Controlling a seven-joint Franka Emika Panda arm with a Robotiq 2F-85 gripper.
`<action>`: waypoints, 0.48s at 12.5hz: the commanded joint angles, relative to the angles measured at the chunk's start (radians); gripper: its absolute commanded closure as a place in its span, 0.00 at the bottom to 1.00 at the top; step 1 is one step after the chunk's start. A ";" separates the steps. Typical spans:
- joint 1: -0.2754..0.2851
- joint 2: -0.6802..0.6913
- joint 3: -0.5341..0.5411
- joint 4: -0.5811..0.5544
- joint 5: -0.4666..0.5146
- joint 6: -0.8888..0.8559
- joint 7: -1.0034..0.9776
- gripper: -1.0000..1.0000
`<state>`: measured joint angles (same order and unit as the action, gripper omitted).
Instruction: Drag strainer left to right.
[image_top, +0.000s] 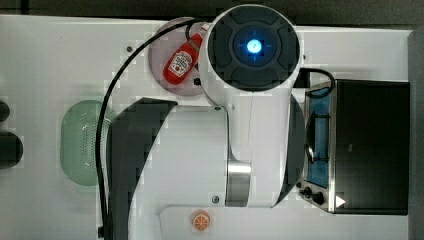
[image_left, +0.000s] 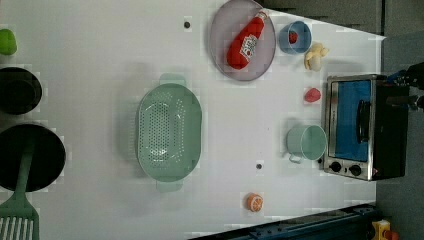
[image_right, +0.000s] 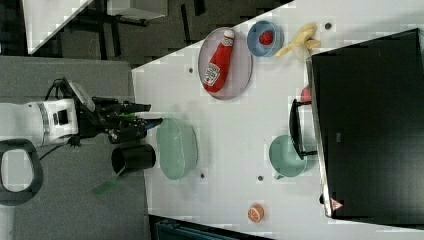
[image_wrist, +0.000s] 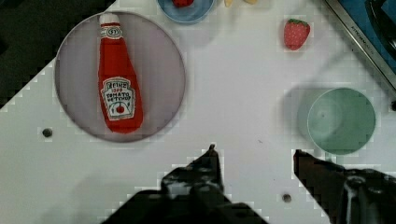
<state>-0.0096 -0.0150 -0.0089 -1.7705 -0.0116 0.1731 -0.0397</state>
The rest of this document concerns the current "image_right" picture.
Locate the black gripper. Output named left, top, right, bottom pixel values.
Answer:
left=68, top=83, right=163, bottom=145

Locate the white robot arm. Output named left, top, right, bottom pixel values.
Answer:
left=1, top=78, right=163, bottom=206

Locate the black cylinder cup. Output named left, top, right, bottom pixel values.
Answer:
left=111, top=144, right=156, bottom=174

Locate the red ketchup bottle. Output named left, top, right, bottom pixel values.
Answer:
left=202, top=30, right=235, bottom=93

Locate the grey round plate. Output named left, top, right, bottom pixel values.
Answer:
left=197, top=27, right=253, bottom=100

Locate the teal crate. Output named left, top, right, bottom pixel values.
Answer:
left=155, top=221, right=237, bottom=240

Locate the blue bowl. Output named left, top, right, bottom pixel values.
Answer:
left=247, top=20, right=284, bottom=57

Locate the red strawberry in bowl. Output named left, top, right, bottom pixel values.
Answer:
left=259, top=31, right=274, bottom=45

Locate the orange slice toy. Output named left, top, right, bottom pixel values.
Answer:
left=247, top=204, right=264, bottom=223

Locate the mint green mug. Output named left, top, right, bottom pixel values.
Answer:
left=268, top=135, right=317, bottom=180

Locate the red strawberry on table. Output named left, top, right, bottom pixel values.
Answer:
left=301, top=86, right=311, bottom=102

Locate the peeled yellow banana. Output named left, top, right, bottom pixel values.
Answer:
left=274, top=22, right=321, bottom=57

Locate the black toaster oven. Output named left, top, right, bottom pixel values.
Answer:
left=306, top=28, right=424, bottom=229

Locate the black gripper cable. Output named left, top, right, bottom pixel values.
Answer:
left=44, top=77, right=69, bottom=102

